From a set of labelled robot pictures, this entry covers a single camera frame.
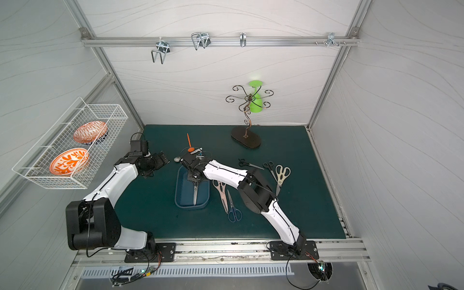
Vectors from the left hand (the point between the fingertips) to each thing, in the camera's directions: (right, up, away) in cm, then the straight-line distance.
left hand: (162, 162), depth 89 cm
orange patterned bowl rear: (-22, +14, -16) cm, 31 cm away
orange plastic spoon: (+9, +6, +21) cm, 23 cm away
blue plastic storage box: (+11, -15, +2) cm, 18 cm away
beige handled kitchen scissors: (+62, -7, +9) cm, 64 cm away
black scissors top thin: (+41, -2, +15) cm, 44 cm away
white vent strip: (-13, -41, -18) cm, 47 cm away
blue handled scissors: (+37, -24, -5) cm, 44 cm away
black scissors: (+17, -15, 0) cm, 22 cm away
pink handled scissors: (+29, -14, +4) cm, 33 cm away
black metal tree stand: (+43, +14, +23) cm, 51 cm away
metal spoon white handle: (+4, 0, +13) cm, 14 cm away
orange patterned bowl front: (-22, +3, -26) cm, 34 cm away
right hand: (+15, -7, +3) cm, 17 cm away
